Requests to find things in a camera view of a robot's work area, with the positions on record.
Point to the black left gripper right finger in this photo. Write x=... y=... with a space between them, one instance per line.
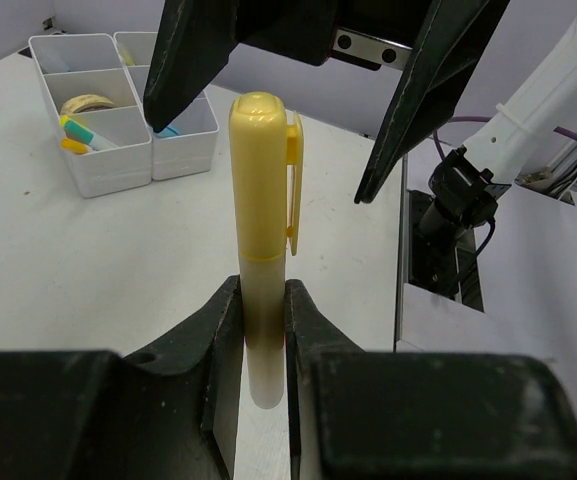
x=356 y=414

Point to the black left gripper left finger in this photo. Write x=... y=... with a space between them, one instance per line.
x=167 y=411

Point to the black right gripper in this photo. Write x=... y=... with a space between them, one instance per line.
x=447 y=39

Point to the light blue marker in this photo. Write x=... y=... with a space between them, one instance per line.
x=167 y=132

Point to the teal white pen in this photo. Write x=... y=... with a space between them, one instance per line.
x=85 y=135

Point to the yellow white pen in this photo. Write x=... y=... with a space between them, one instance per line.
x=75 y=147

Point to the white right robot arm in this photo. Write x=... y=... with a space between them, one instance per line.
x=487 y=163

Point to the white divided organizer box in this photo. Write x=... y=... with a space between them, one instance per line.
x=140 y=157

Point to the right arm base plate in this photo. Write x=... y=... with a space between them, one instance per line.
x=440 y=257

